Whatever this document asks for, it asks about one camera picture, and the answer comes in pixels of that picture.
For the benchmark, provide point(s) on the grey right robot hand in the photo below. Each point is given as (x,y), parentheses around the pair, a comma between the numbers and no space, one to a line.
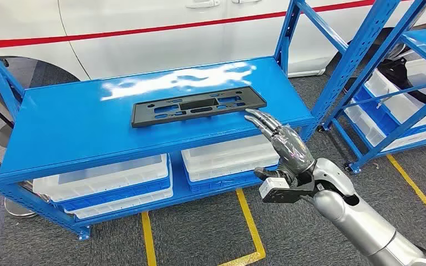
(290,147)

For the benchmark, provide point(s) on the black plastic frame part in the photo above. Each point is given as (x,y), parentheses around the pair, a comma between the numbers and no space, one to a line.
(141,110)

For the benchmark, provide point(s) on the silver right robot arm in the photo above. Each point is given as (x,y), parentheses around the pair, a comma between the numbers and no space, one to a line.
(352,220)

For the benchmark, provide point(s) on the black caster wheel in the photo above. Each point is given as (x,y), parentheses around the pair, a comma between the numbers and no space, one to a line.
(323,129)
(347,167)

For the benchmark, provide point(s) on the clear plastic bin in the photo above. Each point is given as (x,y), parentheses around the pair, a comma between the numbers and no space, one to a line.
(227,158)
(106,176)

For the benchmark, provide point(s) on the white plastic bin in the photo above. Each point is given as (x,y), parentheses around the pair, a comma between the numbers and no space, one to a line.
(363,126)
(124,206)
(400,102)

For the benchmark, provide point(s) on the yellow floor tape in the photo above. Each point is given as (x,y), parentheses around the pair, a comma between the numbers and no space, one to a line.
(415,185)
(248,216)

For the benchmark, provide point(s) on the white car with red stripe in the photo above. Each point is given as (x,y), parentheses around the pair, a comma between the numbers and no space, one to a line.
(143,55)

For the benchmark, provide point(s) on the round chrome stand base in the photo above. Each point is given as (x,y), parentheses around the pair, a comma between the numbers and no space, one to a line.
(18,210)

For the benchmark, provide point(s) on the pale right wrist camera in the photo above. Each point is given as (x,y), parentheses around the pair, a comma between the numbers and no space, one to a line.
(271,185)

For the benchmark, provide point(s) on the black camera bracket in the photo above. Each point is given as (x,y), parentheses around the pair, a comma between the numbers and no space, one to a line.
(294,194)

